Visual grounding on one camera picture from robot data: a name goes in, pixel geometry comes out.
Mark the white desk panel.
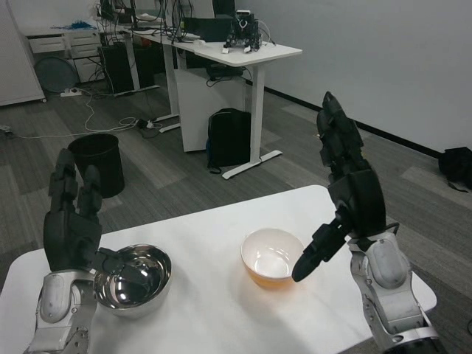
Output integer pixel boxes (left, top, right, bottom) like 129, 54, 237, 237
173, 67, 248, 153

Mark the white orange plastic bowl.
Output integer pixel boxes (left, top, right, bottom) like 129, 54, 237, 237
240, 228, 306, 291

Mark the blue bundle of items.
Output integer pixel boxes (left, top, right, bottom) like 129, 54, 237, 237
51, 19, 98, 32

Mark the power adapter with plugs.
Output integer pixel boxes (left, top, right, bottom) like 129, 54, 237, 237
136, 117, 164, 131

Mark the white floor cable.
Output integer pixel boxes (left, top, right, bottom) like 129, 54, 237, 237
0, 91, 139, 141

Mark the round grey-blue disc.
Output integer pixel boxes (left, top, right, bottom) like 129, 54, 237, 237
33, 55, 80, 94

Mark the black waste bin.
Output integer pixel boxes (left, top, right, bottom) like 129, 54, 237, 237
67, 133, 125, 200

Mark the white drawer cabinet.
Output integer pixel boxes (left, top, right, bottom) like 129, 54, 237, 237
26, 27, 102, 84

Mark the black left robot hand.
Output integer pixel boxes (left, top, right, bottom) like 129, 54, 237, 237
43, 147, 127, 277

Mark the small black robot device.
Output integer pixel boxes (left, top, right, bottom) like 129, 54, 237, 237
221, 10, 264, 55

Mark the black box computer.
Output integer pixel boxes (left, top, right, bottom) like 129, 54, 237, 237
182, 14, 235, 43

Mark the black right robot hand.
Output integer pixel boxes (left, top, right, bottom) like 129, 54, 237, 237
291, 91, 386, 284

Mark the white standing desk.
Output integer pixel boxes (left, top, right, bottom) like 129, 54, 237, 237
117, 26, 304, 181

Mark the black PC tower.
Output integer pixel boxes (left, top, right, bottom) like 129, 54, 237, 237
98, 41, 136, 95

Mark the shiny steel bowl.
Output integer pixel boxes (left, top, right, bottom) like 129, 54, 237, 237
93, 243, 173, 320

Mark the black backpack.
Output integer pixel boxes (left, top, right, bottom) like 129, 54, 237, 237
206, 107, 253, 175

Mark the black bag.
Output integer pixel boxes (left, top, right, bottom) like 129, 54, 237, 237
438, 146, 472, 193

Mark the black under-desk power strip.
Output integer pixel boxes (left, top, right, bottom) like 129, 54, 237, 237
206, 63, 245, 80

